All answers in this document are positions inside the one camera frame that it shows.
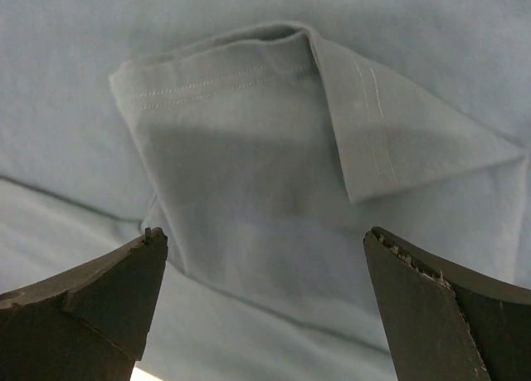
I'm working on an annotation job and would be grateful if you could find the blue garment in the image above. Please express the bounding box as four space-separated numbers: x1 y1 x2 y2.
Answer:
1 0 530 380

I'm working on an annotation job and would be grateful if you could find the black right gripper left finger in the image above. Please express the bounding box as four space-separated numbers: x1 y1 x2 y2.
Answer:
1 227 168 381

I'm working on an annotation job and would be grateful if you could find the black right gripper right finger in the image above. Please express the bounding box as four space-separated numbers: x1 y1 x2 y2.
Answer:
363 227 530 381

